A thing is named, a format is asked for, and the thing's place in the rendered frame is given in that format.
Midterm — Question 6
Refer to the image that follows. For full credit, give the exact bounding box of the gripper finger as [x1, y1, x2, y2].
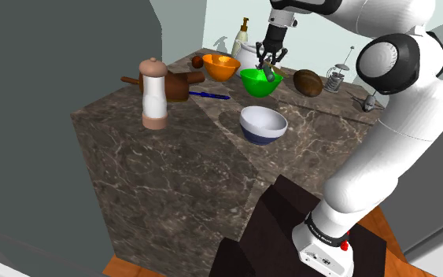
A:
[272, 47, 289, 65]
[255, 40, 268, 71]

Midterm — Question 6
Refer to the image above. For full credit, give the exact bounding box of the green handled kitchen tool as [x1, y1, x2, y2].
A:
[262, 59, 290, 83]

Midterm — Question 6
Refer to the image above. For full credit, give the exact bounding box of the white ceramic pot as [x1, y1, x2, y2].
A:
[234, 39, 269, 76]

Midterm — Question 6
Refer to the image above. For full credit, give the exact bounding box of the cream soap pump bottle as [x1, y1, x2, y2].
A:
[231, 17, 250, 58]

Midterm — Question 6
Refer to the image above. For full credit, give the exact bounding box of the green bowl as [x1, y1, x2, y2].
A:
[239, 68, 284, 98]

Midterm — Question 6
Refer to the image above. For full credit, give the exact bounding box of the orange bowl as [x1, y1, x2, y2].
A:
[201, 54, 242, 83]

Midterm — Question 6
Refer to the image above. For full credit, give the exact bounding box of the glass french press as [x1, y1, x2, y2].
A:
[323, 46, 356, 94]

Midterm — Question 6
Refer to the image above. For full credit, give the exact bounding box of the blue pen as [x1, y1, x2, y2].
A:
[188, 90, 231, 101]

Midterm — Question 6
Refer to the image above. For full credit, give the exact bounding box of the white and blue bowl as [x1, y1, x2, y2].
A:
[238, 105, 289, 146]

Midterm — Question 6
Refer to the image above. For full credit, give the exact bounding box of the brown wooden rolling pin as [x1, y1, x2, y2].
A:
[120, 70, 206, 103]

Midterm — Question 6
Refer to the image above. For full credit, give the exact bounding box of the grey pointed metal tool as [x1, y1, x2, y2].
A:
[351, 89, 386, 113]

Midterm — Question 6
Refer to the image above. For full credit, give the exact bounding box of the white and tan pepper mill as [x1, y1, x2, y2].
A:
[138, 57, 169, 131]

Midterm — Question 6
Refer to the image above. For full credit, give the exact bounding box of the brown marble kitchen counter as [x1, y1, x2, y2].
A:
[69, 47, 383, 277]

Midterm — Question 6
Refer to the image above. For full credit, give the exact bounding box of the dark robot stand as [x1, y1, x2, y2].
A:
[209, 174, 388, 277]

